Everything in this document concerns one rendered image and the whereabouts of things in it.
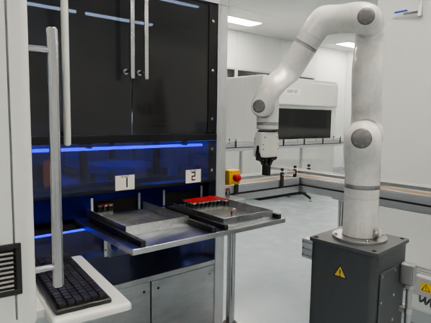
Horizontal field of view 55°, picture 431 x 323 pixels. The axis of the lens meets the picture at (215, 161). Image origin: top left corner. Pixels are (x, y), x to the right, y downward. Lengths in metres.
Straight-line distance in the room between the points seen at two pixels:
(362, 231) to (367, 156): 0.27
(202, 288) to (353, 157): 1.00
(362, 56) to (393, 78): 1.44
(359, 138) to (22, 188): 1.01
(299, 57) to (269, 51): 7.39
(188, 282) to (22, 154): 1.21
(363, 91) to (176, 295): 1.19
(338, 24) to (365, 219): 0.67
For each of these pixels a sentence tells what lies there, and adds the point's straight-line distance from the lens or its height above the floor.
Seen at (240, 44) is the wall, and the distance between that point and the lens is 8.40.
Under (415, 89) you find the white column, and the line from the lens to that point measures 2.91.
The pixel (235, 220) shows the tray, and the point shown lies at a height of 0.90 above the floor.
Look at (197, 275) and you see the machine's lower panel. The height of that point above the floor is 0.55.
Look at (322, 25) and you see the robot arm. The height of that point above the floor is 1.61.
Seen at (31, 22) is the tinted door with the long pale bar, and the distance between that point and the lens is 1.62.
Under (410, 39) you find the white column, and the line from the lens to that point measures 2.97.
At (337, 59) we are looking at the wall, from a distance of 10.76.
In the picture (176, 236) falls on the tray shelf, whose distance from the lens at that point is 1.45.
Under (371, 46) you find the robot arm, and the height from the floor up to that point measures 1.54.
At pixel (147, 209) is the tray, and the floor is 0.89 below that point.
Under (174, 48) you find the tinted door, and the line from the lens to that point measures 1.86.
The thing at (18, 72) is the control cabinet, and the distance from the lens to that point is 1.00.
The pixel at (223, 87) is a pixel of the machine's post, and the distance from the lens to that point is 1.99.
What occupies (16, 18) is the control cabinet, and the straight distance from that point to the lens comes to 1.01.
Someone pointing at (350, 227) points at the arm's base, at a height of 0.91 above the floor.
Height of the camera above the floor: 1.28
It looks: 6 degrees down
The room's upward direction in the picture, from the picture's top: 1 degrees clockwise
